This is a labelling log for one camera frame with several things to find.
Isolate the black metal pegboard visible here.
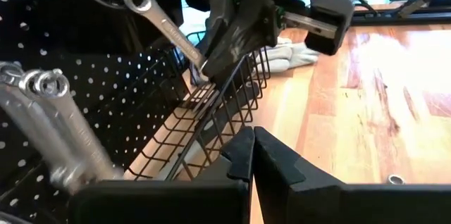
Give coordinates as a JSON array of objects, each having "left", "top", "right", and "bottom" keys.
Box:
[{"left": 0, "top": 0, "right": 187, "bottom": 224}]

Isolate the grey striped work glove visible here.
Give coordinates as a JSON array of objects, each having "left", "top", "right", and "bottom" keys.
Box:
[{"left": 253, "top": 36, "right": 321, "bottom": 74}]

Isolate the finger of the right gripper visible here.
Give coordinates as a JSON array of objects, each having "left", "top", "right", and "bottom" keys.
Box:
[
  {"left": 202, "top": 0, "right": 281, "bottom": 80},
  {"left": 205, "top": 0, "right": 237, "bottom": 58}
]

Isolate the black wire basket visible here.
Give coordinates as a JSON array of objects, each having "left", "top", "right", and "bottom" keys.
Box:
[{"left": 123, "top": 30, "right": 272, "bottom": 182}]

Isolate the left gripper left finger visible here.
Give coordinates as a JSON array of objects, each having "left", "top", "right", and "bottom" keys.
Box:
[{"left": 68, "top": 127, "right": 255, "bottom": 224}]

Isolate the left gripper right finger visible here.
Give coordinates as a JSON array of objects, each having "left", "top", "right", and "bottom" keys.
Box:
[{"left": 253, "top": 127, "right": 451, "bottom": 224}]

